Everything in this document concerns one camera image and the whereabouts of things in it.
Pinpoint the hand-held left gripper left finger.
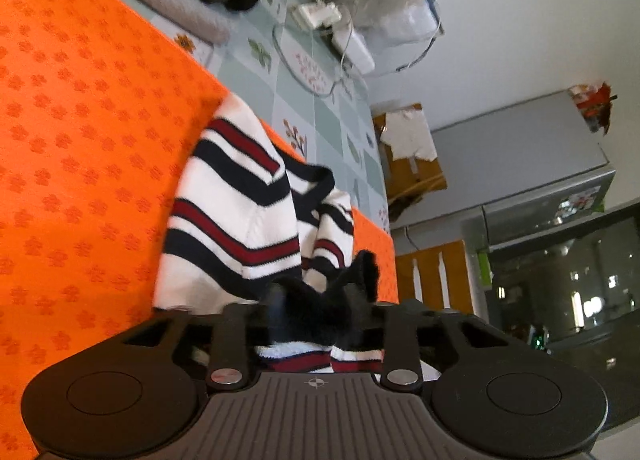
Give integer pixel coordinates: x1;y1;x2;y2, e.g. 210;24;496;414
122;289;284;388

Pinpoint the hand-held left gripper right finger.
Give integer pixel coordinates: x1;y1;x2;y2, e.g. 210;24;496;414
354;299;507;388

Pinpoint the striped knit cardigan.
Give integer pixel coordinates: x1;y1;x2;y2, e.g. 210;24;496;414
152;92;386;374

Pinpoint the wooden slat-back chair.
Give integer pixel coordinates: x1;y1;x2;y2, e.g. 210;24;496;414
395;239;476;316

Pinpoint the green box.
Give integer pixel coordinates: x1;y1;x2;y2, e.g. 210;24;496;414
477;250;494;292

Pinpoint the dark window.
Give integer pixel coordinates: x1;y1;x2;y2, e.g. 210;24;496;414
487;210;640;357

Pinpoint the beige cloth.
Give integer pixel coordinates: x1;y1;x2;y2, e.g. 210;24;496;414
379;109;439;162

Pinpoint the silver refrigerator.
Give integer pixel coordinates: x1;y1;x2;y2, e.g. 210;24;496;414
390;90;617;321

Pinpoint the orange patterned mat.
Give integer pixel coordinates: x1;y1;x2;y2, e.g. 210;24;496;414
0;0;400;460

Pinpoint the white power strip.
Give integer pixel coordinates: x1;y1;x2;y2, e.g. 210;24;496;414
291;0;343;31
329;22;376;75

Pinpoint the red decoration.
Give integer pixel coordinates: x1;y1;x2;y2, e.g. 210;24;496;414
569;82;619;136

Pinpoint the white plastic bag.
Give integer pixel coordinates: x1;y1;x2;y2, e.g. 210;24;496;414
320;0;444;76

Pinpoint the thin grey wire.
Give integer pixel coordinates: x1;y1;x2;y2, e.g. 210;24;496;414
397;24;444;74

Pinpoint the grey cable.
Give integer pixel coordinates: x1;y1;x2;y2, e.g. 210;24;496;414
272;21;351;101

